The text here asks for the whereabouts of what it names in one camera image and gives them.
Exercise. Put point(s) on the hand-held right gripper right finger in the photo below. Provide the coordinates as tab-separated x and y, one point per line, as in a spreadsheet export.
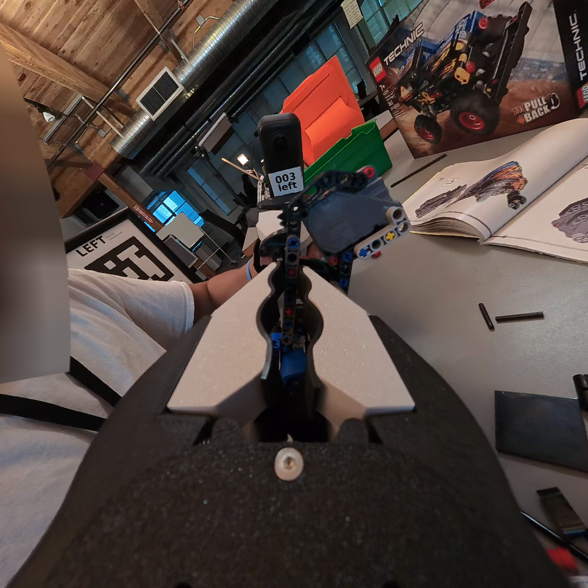
363	358

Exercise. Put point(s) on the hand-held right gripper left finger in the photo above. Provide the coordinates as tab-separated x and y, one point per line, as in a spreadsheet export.
216	358

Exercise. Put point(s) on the lego vehicle chassis model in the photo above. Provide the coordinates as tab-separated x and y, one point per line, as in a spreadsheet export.
340	216

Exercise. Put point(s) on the lego instruction booklet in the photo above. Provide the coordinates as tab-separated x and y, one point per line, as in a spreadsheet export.
505	202

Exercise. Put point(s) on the person's left forearm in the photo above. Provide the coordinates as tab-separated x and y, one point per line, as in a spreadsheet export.
220	289

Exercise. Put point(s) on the long black lego axle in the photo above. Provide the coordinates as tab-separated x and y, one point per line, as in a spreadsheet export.
418	170

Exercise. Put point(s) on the black square lego panel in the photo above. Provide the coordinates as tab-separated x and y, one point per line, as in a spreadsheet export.
537	422

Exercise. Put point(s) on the lego set box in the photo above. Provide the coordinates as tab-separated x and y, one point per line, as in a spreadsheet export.
459	69

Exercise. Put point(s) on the person's left hand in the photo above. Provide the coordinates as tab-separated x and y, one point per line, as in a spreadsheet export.
311	252

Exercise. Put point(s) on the orange plastic bin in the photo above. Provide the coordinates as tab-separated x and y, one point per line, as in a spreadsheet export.
326	105

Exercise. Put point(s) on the green plastic bin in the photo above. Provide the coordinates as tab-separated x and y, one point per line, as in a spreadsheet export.
349	151

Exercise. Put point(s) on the blue wristband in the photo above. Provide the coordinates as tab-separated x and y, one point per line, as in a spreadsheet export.
250	270

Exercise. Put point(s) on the white air vent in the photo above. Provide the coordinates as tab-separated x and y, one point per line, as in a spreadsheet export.
160	94

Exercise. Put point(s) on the framed left marker sign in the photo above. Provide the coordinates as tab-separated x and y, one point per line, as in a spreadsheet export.
119	266

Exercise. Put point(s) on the black chest harness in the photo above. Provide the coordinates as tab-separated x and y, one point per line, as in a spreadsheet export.
46	411

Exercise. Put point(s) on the silver ventilation duct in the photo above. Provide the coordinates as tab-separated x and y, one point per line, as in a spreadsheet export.
193	69

